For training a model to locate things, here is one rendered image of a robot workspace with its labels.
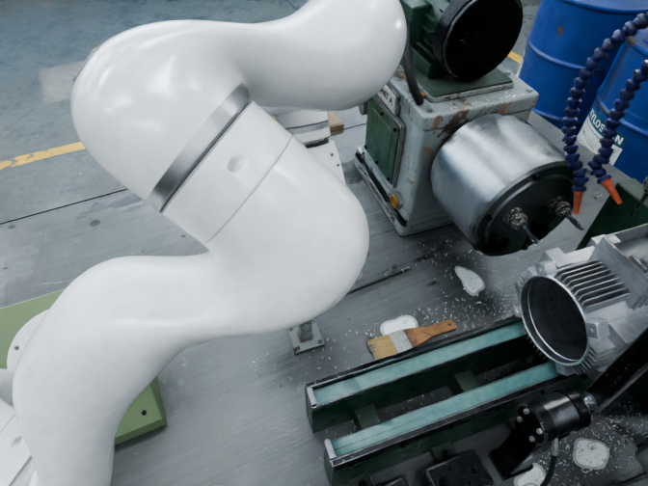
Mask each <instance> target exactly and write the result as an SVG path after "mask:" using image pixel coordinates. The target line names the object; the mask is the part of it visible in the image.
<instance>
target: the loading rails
mask: <svg viewBox="0 0 648 486"><path fill-rule="evenodd" d="M524 325H525V324H524V322H523V319H522V318H520V317H516V316H515V314H514V315H511V316H508V317H505V318H503V319H500V320H497V321H494V322H491V323H487V324H484V325H481V326H478V327H475V328H472V329H469V330H467V331H464V332H461V333H458V334H455V335H452V336H449V337H444V338H441V339H438V340H435V341H432V342H429V343H426V344H423V345H421V346H417V347H414V348H411V349H408V350H405V351H402V352H399V353H396V354H393V355H390V356H388V357H385V358H382V359H379V360H376V361H373V362H370V363H367V364H362V365H359V366H356V367H353V368H350V369H347V370H343V371H341V372H338V373H335V374H332V375H329V376H326V377H323V378H320V379H317V380H314V381H311V382H308V383H306V384H305V395H306V408H307V416H308V418H309V422H310V427H311V430H312V433H315V432H318V431H320V430H324V429H327V428H329V427H332V426H335V425H338V424H341V423H343V422H346V421H348V420H351V419H352V420H354V423H355V425H356V428H357V430H358V431H357V432H354V433H351V434H349V435H346V436H343V437H340V438H338V439H335V440H332V441H330V439H327V440H325V441H324V469H325V472H326V474H327V477H328V480H329V482H330V486H342V485H345V484H348V486H374V484H373V481H372V478H371V476H370V475H371V474H373V473H377V472H379V471H381V470H384V469H387V468H389V467H392V466H394V465H397V464H399V463H402V462H405V461H407V460H410V459H412V458H415V457H417V456H420V455H422V454H424V453H427V452H429V451H430V454H431V456H432V458H433V460H434V462H435V464H437V463H440V462H442V461H444V460H447V459H449V458H451V457H454V456H456V455H457V453H456V451H455V449H454V447H453V446H452V444H451V443H454V442H456V441H459V440H462V439H464V438H467V437H469V436H471V435H473V434H476V433H479V432H481V431H484V430H486V429H489V428H491V427H494V426H497V425H499V424H502V423H505V425H506V426H507V428H508V429H509V431H510V433H511V432H512V431H513V430H514V429H515V427H516V425H515V420H516V419H517V417H518V407H519V405H520V404H521V403H523V402H526V401H529V400H530V399H534V400H536V399H539V398H541V397H544V396H547V395H549V394H552V392H553V391H555V390H558V389H561V388H563V387H568V388H571V389H573V390H574V391H576V392H577V393H579V394H582V393H583V392H584V391H585V390H586V389H587V388H588V387H589V386H590V385H591V384H592V383H593V382H594V381H595V380H596V379H595V380H591V378H590V377H589V376H588V375H587V373H584V374H580V375H578V374H577V373H575V374H573V375H570V376H565V375H562V374H560V373H557V372H556V368H555V363H554V361H552V362H549V363H547V360H548V358H547V359H544V360H543V357H544V355H541V356H539V354H540V352H541V351H538V352H536V349H537V347H534V348H533V347H532V346H533V344H534V342H533V343H530V341H531V338H530V339H527V337H528V334H527V335H525V332H526V330H527V329H524V330H523V327H524ZM535 354H537V355H538V357H539V358H540V359H541V360H542V362H543V364H540V365H538V366H535V367H532V368H530V369H527V370H524V371H521V372H519V373H516V374H513V375H510V376H508V377H505V378H502V379H499V380H498V381H495V382H492V383H489V384H487V385H484V386H481V385H480V383H479V381H478V380H477V378H476V376H475V375H478V374H481V373H483V372H486V371H489V370H492V369H495V368H497V367H500V366H503V365H508V364H510V363H513V362H516V361H519V360H521V359H523V358H526V357H529V356H532V355H535ZM448 385H450V386H451V388H452V390H453V392H454V393H455V396H452V397H450V398H447V399H445V400H442V401H439V402H436V403H434V404H431V405H428V406H425V407H423V408H420V409H417V410H415V411H413V412H410V413H407V414H404V415H402V416H399V417H396V418H392V419H389V420H386V421H383V422H382V421H381V420H380V418H379V415H378V413H377V411H378V410H381V409H383V408H386V407H389V406H391V405H394V404H397V403H399V402H402V401H405V400H408V399H411V398H413V397H416V396H419V395H422V394H425V393H427V392H432V391H434V390H437V389H439V388H442V387H445V386H448Z"/></svg>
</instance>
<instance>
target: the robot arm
mask: <svg viewBox="0 0 648 486"><path fill-rule="evenodd" d="M406 38H407V25H406V18H405V14H404V12H403V9H402V6H401V4H400V2H399V0H309V1H308V2H307V3H306V4H305V5H304V6H303V7H302V8H301V9H299V10H298V11H297V12H296V13H294V14H292V15H290V16H288V17H285V18H282V19H278V20H274V21H269V22H262V23H254V24H245V23H231V22H220V21H209V20H170V21H160V22H154V23H150V24H146V25H141V26H138V27H135V28H132V29H129V30H126V31H123V32H121V33H119V34H117V35H115V36H114V37H112V38H110V39H109V40H107V41H106V42H104V43H103V44H101V45H100V46H99V47H98V48H94V49H93V50H92V51H91V52H90V56H89V57H88V58H87V59H86V61H85V62H84V64H83V65H82V67H81V68H80V69H79V71H78V73H75V75H74V78H73V81H74V84H73V87H72V91H71V100H70V108H71V116H72V121H73V125H74V128H75V131H76V133H77V135H78V138H79V140H80V141H81V143H82V144H83V146H84V148H85V149H86V150H87V152H88V153H89V154H90V155H91V157H92V158H93V159H94V160H95V161H96V162H97V164H98V165H99V166H100V167H101V168H103V169H104V170H105V171H106V172H107V173H108V174H109V175H110V176H112V177H113V178H114V179H116V180H117V181H118V182H119V183H121V184H122V185H123V186H124V187H126V188H127V189H128V190H130V191H131V192H132V193H134V194H135V195H136V196H138V197H139V198H140V199H142V200H143V201H145V202H146V203H148V204H149V205H150V206H152V207H153V208H154V209H156V210H157V211H158V212H161V214H163V215H164V216H165V217H167V218H168V219H169V220H171V221H172V222H173V223H175V224H176V225H178V226H179V227H180V228H182V229H183V230H185V231H186V232H187V233H189V234H190V235H191V236H193V237H194V238H196V239H197V240H198V241H200V242H201V243H202V244H204V246H205V247H206V248H207V249H208V250H209V252H207V253H204V254H201V255H195V256H123V257H116V258H113V259H110V260H106V261H104V262H101V263H99V264H98V265H96V266H94V267H92V268H90V269H89V270H87V271H86V272H84V273H83V274H82V275H80V276H79V277H78V278H76V279H75V280H74V281H73V282H72V283H70V285H69V286H68V287H67V288H66V289H65V290H64V291H63V293H62V294H61V295H60V296H59V298H58V299H57V300H56V302H55V303H54V304H53V305H52V307H51V308H50V309H49V310H45V311H44V312H42V313H40V314H38V315H37V316H35V317H34V318H32V319H31V320H30V321H29V322H27V323H26V324H25V325H24V326H23V327H22V328H21V329H20V330H19V332H18V333H17V334H16V336H15V338H14V339H13V342H12V344H11V347H10V350H9V354H8V359H7V367H8V369H3V368H0V486H110V485H111V481H112V475H113V466H114V453H115V436H116V432H117V430H118V427H119V425H120V423H121V421H122V418H123V417H124V415H125V413H126V412H127V410H128V409H129V407H130V406H131V405H132V403H133V402H134V401H135V400H136V399H137V397H138V396H139V395H140V394H141V393H142V392H143V391H144V390H145V389H146V388H147V387H148V385H149V384H150V383H151V382H152V381H153V380H154V379H155V378H156V377H157V376H158V375H159V373H160V372H161V371H162V370H163V369H164V368H165V367H166V366H167V365H168V364H169V363H170V362H171V361H172V360H173V359H174V358H175V357H176V356H177V355H178V354H179V353H180V352H182V351H183V350H185V349H187V348H189V347H191V346H193V345H196V344H199V343H203V342H207V341H211V340H214V339H221V338H233V337H242V336H250V335H258V334H265V333H272V332H276V331H281V330H285V329H289V328H293V327H296V326H298V325H301V324H304V323H306V322H308V321H310V320H312V319H314V318H315V317H317V316H319V315H320V314H322V313H324V312H325V311H328V310H329V309H330V308H332V307H333V306H334V305H335V304H337V303H338V302H339V301H340V300H341V299H342V298H343V297H344V296H345V295H346V294H347V292H348V291H349V290H350V289H351V288H352V286H353V285H354V284H355V282H356V281H357V280H358V279H359V278H360V277H361V275H362V273H363V272H362V271H363V269H364V266H365V261H366V257H367V253H368V248H369V231H368V223H367V219H366V216H365V212H364V210H363V208H362V206H361V204H360V203H359V201H358V200H357V198H356V197H355V196H354V194H353V193H352V192H351V191H350V189H349V188H348V187H347V186H346V185H345V180H344V175H343V171H342V167H341V163H340V160H339V156H338V150H337V147H336V144H335V142H334V141H332V140H329V138H326V137H328V136H330V135H331V131H330V125H329V119H328V112H335V111H343V110H347V109H351V108H355V107H357V106H360V105H362V104H364V103H365V102H367V101H369V100H370V99H371V98H373V97H374V96H375V95H377V94H378V93H379V92H380V91H381V90H382V89H383V88H384V86H385V85H386V84H387V83H388V82H389V81H390V79H391V78H392V76H393V74H394V72H395V71H396V69H397V67H398V65H399V63H400V61H401V58H402V56H403V53H404V49H405V44H406ZM271 116H275V117H276V119H277V121H275V120H274V119H273V118H272V117H271Z"/></svg>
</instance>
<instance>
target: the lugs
mask: <svg viewBox="0 0 648 486"><path fill-rule="evenodd" d="M535 268H536V273H537V275H543V276H548V275H550V274H553V273H556V266H555V262H554V261H546V260H545V261H541V262H538V263H535ZM513 307H514V312H515V316H516V317H520V318H522V316H521V312H520V303H517V304H514V305H513ZM586 327H587V332H588V336H589V337H591V338H597V339H601V338H605V337H608V336H610V333H609V327H608V321H607V320H605V319H601V318H594V319H591V320H588V321H586ZM554 363H555V368H556V372H557V373H560V374H562V375H565V376H570V375H573V374H575V373H576V372H575V371H574V370H573V368H571V367H570V366H566V365H562V364H558V363H556V362H554Z"/></svg>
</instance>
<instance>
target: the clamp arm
mask: <svg viewBox="0 0 648 486"><path fill-rule="evenodd" d="M647 370H648V327H647V328H646V329H645V330H644V331H643V332H642V333H641V334H640V335H639V336H638V337H637V338H636V339H635V340H634V341H633V342H632V343H631V344H630V345H629V346H628V347H627V348H626V349H625V350H624V351H623V352H622V353H621V354H620V355H619V356H618V357H617V358H616V359H615V360H614V361H613V362H612V364H611V365H610V366H609V367H608V368H607V369H606V370H605V371H604V372H603V373H602V374H601V375H600V376H599V377H598V378H597V379H596V380H595V381H594V382H593V383H592V384H591V385H590V386H589V387H588V388H587V389H586V390H585V391H584V392H583V393H582V394H581V396H584V395H586V396H585V397H586V399H588V400H591V399H593V401H592V402H590V406H591V407H593V406H594V405H595V407H593V408H591V409H589V410H590V414H591V415H594V414H597V413H599V412H601V411H603V410H604V409H605V408H606V406H607V405H608V404H609V403H611V402H612V401H613V400H614V399H615V398H616V397H617V396H618V395H620V394H621V393H622V392H623V391H624V390H625V389H626V388H628V387H629V386H630V385H631V384H632V383H633V382H634V381H635V380H637V379H638V378H639V377H640V376H641V375H642V374H643V373H644V372H646V371H647Z"/></svg>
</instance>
